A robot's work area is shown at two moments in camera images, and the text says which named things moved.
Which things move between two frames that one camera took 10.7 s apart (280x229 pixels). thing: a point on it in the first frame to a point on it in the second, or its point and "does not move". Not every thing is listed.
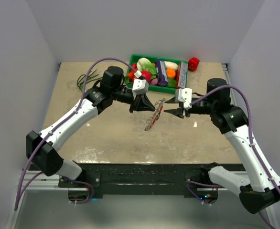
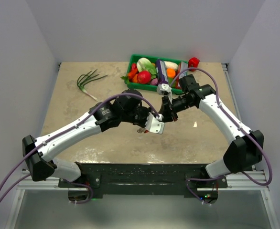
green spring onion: [81, 78] does not move
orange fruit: [171, 72] does not move
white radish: [168, 64] does not move
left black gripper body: [126, 98] to [140, 116]
